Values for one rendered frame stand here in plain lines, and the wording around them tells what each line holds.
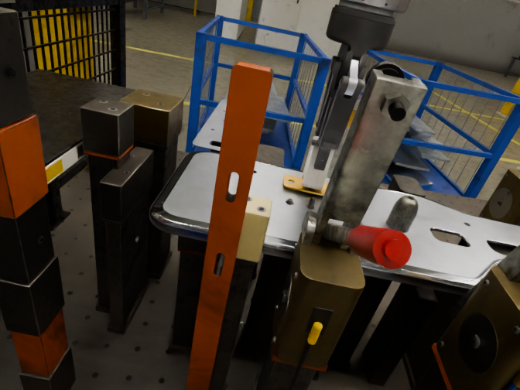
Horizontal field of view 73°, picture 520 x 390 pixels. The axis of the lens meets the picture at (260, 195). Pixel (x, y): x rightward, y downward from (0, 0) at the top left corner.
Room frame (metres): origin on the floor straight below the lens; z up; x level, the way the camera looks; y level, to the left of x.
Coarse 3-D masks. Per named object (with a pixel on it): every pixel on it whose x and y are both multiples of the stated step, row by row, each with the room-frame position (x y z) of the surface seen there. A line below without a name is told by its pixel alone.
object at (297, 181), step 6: (288, 180) 0.47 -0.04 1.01; (294, 180) 0.47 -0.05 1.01; (300, 180) 0.48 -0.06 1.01; (288, 186) 0.45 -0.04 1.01; (294, 186) 0.46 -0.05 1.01; (300, 186) 0.46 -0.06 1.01; (324, 186) 0.48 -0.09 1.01; (306, 192) 0.45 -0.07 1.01; (312, 192) 0.45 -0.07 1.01; (318, 192) 0.46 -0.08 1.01; (324, 192) 0.46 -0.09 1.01
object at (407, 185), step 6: (396, 174) 0.63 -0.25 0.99; (396, 180) 0.60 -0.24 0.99; (402, 180) 0.61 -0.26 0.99; (408, 180) 0.61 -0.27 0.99; (414, 180) 0.62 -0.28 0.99; (390, 186) 0.61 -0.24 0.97; (396, 186) 0.59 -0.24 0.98; (402, 186) 0.58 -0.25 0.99; (408, 186) 0.58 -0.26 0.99; (414, 186) 0.59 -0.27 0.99; (420, 186) 0.60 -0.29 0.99; (402, 192) 0.56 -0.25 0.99; (408, 192) 0.56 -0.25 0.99; (414, 192) 0.57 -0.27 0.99; (420, 192) 0.57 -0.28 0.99
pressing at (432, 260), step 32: (192, 160) 0.48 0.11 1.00; (160, 192) 0.38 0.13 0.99; (192, 192) 0.39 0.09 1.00; (256, 192) 0.43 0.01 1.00; (288, 192) 0.45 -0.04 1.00; (384, 192) 0.52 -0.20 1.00; (160, 224) 0.32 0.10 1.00; (192, 224) 0.32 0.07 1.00; (288, 224) 0.37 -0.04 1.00; (384, 224) 0.42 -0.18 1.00; (416, 224) 0.44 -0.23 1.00; (448, 224) 0.46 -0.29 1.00; (480, 224) 0.48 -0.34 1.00; (512, 224) 0.51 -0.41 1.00; (288, 256) 0.32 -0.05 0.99; (416, 256) 0.36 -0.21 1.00; (448, 256) 0.38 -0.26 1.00; (480, 256) 0.39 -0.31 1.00; (448, 288) 0.32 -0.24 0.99
